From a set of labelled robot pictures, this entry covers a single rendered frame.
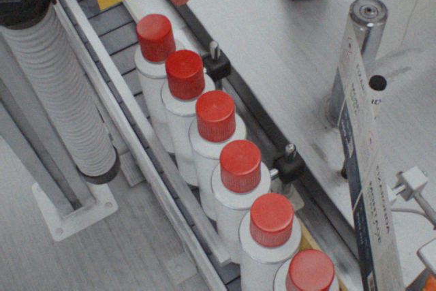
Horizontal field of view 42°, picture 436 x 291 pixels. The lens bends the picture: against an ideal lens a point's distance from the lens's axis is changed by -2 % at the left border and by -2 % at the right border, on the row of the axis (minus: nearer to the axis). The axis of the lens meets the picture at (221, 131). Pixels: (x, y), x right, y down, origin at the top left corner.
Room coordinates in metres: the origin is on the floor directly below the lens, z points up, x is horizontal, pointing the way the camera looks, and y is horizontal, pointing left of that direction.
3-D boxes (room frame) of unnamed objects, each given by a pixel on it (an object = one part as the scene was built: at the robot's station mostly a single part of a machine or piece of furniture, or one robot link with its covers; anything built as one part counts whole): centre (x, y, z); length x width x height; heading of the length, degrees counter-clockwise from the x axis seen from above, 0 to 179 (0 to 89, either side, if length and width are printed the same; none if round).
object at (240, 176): (0.21, -0.01, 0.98); 0.05 x 0.05 x 0.20
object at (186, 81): (0.30, 0.03, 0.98); 0.05 x 0.05 x 0.20
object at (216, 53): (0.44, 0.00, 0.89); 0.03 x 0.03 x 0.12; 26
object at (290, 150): (0.28, -0.06, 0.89); 0.06 x 0.03 x 0.12; 116
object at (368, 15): (0.36, -0.15, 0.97); 0.05 x 0.05 x 0.19
